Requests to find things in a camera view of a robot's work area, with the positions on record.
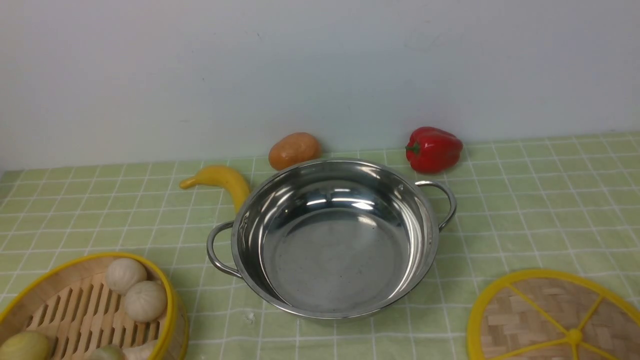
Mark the woven bamboo lid yellow frame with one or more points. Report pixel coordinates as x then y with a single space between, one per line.
545 314

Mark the bamboo steamer basket yellow rim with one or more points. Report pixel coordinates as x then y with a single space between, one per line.
73 307

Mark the stainless steel pot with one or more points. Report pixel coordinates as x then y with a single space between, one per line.
334 238

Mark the orange toy potato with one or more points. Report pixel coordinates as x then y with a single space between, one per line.
293 149

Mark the yellow toy banana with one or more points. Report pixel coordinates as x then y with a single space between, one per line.
224 177

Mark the red toy bell pepper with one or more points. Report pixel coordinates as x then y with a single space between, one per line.
431 150

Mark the green checkered tablecloth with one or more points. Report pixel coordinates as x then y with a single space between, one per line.
566 203

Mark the white toy bun lower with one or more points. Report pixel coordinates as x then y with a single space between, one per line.
145 301

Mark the white toy bun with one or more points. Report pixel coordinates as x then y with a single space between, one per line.
123 273
145 301

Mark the white toy bun upper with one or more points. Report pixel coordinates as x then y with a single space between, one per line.
123 273

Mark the white toy dumpling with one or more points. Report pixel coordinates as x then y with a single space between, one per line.
142 352

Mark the green toy dumpling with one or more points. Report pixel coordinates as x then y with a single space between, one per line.
107 352

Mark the pale green toy bun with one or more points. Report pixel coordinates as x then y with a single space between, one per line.
26 346

